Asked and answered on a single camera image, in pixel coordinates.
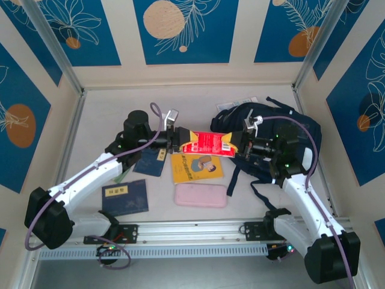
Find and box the red book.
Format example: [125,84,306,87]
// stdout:
[182,130,239,159]

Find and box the navy student backpack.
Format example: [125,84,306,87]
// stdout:
[210,96,323,211]

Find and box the navy book narrow yellow label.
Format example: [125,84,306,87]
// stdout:
[132,148,168,179]

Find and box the pink pencil case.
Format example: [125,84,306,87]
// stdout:
[174,183,228,209]

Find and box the navy book wide yellow label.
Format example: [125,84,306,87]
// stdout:
[101,179,150,217]

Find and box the aluminium table edge bar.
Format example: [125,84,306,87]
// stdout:
[57,89,88,181]
[291,85,342,218]

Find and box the black control board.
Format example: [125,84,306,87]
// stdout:
[95,243,122,266]
[266,243,297,262]

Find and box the blue floral wall panel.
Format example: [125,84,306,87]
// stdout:
[0,42,52,194]
[0,0,63,87]
[312,0,385,81]
[27,0,122,67]
[132,0,240,66]
[253,0,341,64]
[325,26,385,187]

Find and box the aluminium mounting rail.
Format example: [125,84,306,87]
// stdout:
[26,217,358,249]

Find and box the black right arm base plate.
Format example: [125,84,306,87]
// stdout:
[244,221,271,242]

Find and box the aluminium frame post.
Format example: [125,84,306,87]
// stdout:
[21,0,85,95]
[293,0,343,90]

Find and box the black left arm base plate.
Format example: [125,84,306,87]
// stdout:
[83,224,140,245]

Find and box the grey slotted cable duct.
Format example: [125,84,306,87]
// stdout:
[38,243,269,261]

